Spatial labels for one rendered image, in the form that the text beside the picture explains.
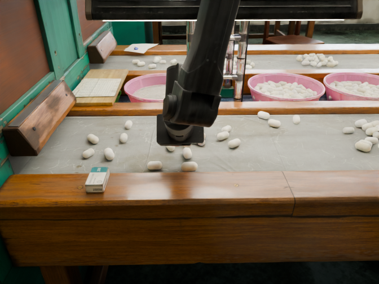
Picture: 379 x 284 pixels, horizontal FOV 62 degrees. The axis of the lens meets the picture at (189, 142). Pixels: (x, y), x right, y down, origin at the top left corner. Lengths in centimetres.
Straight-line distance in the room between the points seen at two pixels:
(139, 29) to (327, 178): 300
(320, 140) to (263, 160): 20
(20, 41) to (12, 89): 13
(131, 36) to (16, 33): 270
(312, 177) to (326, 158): 14
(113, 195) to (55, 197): 11
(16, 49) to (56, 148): 25
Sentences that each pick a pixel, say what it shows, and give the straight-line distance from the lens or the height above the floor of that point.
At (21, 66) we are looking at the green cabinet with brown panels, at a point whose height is 93.
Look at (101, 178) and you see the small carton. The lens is 65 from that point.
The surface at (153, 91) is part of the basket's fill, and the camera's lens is 120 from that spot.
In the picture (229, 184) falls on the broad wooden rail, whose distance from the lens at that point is 65.
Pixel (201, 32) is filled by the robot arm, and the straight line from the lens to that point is 49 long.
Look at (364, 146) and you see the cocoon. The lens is 90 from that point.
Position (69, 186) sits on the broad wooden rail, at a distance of 69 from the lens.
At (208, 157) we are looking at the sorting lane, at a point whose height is 74.
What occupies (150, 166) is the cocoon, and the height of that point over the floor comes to 75.
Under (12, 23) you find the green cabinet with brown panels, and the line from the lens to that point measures 87.
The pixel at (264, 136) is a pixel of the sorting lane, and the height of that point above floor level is 74.
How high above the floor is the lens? 117
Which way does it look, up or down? 31 degrees down
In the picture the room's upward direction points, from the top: straight up
